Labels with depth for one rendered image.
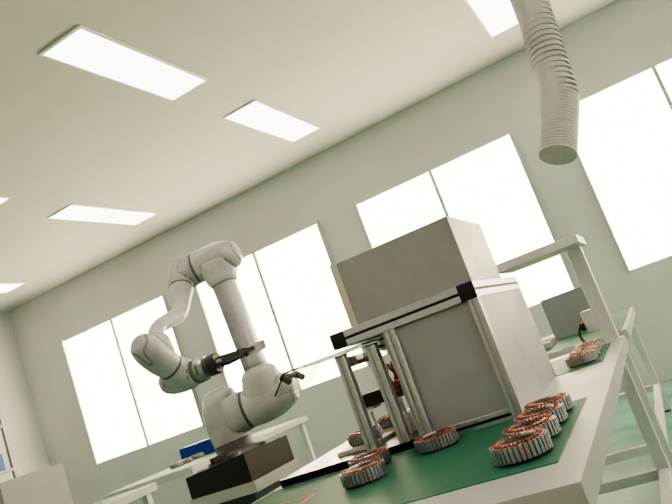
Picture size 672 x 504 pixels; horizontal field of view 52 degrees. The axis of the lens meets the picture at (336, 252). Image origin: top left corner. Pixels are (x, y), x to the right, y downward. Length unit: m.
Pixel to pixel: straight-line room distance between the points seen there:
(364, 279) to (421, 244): 0.20
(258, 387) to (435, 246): 1.07
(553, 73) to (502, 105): 3.73
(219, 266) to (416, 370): 1.19
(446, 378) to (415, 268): 0.33
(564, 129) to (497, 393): 1.56
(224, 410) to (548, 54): 2.08
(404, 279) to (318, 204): 5.52
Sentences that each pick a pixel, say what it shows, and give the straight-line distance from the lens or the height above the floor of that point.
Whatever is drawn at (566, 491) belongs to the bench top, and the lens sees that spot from 1.09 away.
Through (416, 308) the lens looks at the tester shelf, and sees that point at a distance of 1.89.
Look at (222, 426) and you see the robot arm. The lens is 2.81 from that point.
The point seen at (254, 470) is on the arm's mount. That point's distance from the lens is 2.71.
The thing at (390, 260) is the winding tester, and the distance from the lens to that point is 2.03.
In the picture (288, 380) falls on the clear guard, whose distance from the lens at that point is 2.16.
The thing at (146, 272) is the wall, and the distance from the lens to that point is 8.72.
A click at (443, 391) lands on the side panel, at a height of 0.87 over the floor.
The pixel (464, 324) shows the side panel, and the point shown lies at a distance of 1.87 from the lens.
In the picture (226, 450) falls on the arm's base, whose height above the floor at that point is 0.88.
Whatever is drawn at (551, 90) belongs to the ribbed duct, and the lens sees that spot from 3.27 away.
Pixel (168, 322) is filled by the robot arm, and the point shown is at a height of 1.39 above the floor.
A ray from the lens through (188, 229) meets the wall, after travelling 8.35.
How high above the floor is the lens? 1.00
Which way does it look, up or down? 10 degrees up
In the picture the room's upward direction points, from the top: 20 degrees counter-clockwise
